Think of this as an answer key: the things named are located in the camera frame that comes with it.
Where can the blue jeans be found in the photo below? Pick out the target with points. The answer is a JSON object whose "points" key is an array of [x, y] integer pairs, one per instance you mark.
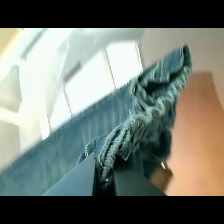
{"points": [[133, 123]]}

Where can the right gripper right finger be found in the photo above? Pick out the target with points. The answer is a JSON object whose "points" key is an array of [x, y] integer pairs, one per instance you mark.
{"points": [[133, 185]]}

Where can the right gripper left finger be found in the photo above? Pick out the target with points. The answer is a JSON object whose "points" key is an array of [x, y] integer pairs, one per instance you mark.
{"points": [[78, 180]]}

